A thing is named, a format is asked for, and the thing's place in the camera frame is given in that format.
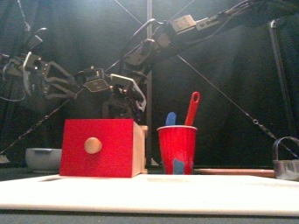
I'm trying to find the brown wooden box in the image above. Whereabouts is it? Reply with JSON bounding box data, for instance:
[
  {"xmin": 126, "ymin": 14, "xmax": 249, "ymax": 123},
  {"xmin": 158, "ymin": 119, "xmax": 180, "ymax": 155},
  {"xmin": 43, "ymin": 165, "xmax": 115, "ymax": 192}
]
[{"xmin": 58, "ymin": 118, "xmax": 145, "ymax": 179}]

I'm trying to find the blue utensil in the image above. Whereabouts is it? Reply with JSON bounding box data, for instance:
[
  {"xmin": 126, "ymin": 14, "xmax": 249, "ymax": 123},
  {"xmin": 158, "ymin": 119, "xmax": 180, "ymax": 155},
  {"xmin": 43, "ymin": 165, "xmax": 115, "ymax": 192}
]
[{"xmin": 164, "ymin": 111, "xmax": 177, "ymax": 127}]

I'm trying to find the red spatula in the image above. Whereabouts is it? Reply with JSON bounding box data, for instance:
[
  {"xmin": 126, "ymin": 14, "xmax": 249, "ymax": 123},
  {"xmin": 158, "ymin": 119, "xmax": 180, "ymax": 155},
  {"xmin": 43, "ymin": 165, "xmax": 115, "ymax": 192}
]
[{"xmin": 182, "ymin": 91, "xmax": 201, "ymax": 127}]

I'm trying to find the purple small object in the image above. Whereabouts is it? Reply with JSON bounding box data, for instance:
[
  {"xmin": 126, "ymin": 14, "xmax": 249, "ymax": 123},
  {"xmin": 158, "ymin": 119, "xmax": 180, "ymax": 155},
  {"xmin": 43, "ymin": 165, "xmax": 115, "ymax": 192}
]
[{"xmin": 154, "ymin": 124, "xmax": 198, "ymax": 176}]

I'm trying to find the white cutting board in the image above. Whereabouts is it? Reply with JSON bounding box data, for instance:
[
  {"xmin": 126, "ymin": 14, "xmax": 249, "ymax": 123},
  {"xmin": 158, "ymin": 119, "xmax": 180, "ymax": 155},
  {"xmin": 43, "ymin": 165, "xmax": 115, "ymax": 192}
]
[{"xmin": 0, "ymin": 173, "xmax": 299, "ymax": 218}]

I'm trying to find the metal measuring cup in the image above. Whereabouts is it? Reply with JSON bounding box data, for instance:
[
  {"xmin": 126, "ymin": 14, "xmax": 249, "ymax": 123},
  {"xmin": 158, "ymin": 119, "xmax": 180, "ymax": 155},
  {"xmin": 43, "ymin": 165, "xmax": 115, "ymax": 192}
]
[{"xmin": 270, "ymin": 136, "xmax": 299, "ymax": 181}]

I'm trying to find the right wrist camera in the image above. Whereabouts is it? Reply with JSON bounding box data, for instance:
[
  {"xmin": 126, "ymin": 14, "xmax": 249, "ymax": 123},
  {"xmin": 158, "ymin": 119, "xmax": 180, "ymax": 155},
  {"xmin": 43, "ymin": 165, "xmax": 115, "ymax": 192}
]
[{"xmin": 75, "ymin": 66, "xmax": 113, "ymax": 95}]

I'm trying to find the vertical metal frame post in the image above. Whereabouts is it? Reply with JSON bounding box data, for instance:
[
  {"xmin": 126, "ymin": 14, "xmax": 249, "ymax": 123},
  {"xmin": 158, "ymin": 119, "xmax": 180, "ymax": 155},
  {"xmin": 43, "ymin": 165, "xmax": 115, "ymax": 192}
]
[{"xmin": 145, "ymin": 0, "xmax": 154, "ymax": 168}]

